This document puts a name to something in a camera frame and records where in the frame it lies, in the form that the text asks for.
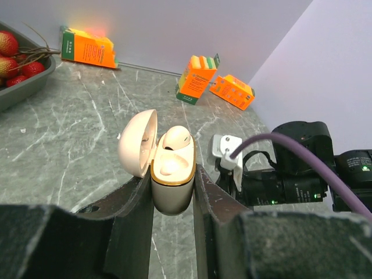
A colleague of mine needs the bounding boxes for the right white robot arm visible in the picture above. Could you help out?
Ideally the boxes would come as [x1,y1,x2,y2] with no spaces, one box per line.
[208,121,371,217]

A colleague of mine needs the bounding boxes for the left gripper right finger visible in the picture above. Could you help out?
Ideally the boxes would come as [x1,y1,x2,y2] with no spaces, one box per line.
[193,166,371,278]

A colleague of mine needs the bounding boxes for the red lychee bunch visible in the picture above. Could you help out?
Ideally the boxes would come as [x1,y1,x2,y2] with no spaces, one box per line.
[1,30,61,88]

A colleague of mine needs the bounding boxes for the orange sponge box back right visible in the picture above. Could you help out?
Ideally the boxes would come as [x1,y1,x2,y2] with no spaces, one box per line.
[209,74,255,111]

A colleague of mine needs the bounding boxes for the orange sponge box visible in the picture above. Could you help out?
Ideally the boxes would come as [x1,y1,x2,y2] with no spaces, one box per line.
[176,53,220,105]
[209,74,255,111]
[59,26,119,69]

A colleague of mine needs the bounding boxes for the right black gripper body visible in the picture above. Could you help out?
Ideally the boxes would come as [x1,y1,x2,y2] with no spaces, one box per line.
[215,151,326,208]

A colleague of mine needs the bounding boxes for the orange sponge box back middle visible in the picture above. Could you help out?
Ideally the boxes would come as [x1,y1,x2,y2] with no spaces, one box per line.
[176,53,220,105]

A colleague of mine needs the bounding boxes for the orange sponge box back left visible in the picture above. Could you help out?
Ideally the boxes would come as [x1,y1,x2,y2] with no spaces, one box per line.
[59,26,119,69]

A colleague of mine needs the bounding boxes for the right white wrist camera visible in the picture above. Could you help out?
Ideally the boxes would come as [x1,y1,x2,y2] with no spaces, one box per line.
[208,134,243,197]

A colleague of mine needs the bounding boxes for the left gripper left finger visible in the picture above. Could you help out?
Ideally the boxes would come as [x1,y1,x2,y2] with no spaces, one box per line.
[1,174,153,278]

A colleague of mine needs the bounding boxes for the beige earbud charging case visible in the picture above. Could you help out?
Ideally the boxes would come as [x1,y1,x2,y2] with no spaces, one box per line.
[117,109,196,216]

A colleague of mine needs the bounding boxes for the grey fruit tray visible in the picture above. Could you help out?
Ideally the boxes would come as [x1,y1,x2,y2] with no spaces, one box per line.
[1,22,56,112]

